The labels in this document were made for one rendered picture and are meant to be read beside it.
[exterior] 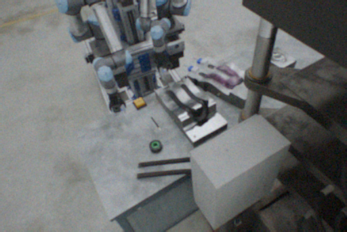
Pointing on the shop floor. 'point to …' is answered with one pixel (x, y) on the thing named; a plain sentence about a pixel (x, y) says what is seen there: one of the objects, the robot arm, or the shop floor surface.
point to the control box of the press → (236, 170)
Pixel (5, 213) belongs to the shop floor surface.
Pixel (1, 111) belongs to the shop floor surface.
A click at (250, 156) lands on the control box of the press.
